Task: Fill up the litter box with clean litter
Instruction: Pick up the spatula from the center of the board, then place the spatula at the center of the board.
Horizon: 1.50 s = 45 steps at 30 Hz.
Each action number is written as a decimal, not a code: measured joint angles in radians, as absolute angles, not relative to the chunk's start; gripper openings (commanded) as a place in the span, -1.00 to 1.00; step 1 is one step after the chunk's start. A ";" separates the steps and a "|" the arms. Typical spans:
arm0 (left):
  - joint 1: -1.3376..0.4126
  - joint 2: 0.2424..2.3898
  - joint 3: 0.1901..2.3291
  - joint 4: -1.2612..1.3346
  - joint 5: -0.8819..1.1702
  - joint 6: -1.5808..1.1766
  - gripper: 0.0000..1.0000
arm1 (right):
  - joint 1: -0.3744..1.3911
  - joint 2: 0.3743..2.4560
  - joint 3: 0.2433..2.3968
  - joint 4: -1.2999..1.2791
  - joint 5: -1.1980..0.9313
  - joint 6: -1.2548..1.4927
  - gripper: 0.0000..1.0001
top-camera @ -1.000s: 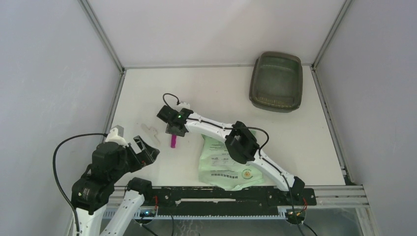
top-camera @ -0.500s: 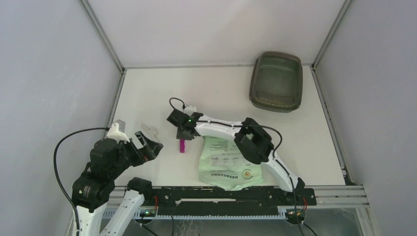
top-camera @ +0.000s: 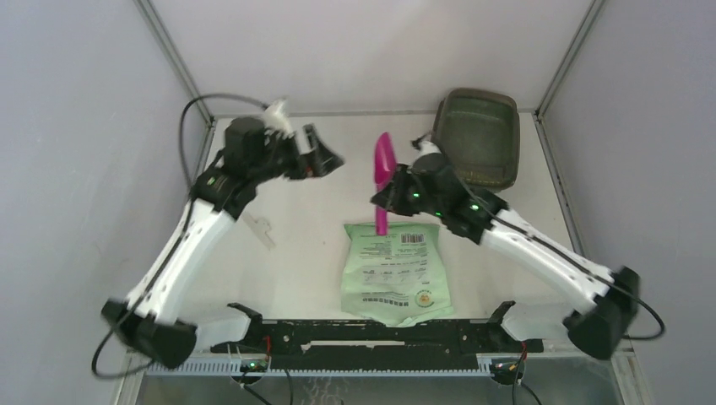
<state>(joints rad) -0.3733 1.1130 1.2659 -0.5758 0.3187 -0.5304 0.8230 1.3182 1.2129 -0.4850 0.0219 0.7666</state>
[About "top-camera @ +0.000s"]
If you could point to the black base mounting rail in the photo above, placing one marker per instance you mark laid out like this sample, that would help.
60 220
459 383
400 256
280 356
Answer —
361 342

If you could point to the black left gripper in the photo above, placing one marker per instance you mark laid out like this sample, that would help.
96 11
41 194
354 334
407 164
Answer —
324 161

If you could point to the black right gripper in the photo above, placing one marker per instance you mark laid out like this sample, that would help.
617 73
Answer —
389 201

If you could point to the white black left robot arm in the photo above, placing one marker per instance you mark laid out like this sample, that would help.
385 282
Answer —
148 319

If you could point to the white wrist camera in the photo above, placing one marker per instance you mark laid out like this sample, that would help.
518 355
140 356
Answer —
425 147
275 116

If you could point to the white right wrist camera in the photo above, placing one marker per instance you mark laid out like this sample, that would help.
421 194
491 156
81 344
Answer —
425 147

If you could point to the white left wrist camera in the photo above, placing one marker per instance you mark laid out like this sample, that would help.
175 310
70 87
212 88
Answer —
275 116

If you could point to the dark grey litter box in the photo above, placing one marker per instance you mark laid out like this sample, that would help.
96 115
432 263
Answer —
479 131

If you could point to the green cat litter bag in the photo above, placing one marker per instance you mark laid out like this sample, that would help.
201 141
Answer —
397 279

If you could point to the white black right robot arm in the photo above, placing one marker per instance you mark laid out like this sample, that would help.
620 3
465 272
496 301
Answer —
604 302

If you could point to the magenta plastic scoop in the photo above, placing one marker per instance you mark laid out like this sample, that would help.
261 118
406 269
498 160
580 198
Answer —
384 164

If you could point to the white slotted cable duct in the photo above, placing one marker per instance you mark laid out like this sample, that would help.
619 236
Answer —
476 366

